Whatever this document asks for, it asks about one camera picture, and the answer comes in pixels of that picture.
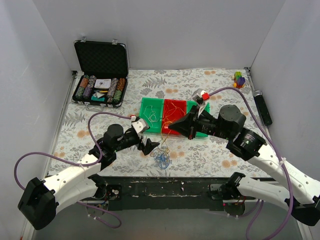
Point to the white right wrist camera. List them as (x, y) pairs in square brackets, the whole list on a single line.
[(201, 97)]

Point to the black cylindrical flashlight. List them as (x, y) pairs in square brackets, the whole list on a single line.
[(262, 107)]

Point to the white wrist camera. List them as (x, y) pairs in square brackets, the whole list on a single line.
[(140, 125), (201, 97)]

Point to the colourful toy block train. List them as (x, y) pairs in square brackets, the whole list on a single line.
[(238, 80)]

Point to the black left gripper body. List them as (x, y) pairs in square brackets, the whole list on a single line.
[(140, 142)]

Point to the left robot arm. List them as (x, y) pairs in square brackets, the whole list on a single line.
[(43, 199)]

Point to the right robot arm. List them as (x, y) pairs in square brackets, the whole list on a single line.
[(294, 187)]

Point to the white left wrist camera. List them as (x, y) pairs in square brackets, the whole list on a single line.
[(140, 125)]

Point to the black table front rail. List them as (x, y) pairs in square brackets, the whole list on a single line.
[(161, 193)]

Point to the black poker chip case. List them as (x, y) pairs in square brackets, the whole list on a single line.
[(104, 60)]

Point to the red plastic bin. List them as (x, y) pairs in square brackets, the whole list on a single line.
[(173, 110)]

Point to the left green plastic bin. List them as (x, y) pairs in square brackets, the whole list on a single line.
[(151, 110)]

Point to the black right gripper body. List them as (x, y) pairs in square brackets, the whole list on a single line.
[(194, 125)]

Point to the playing card deck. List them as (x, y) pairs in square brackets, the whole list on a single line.
[(103, 83)]

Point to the floral patterned table mat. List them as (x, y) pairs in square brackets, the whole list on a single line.
[(175, 156)]

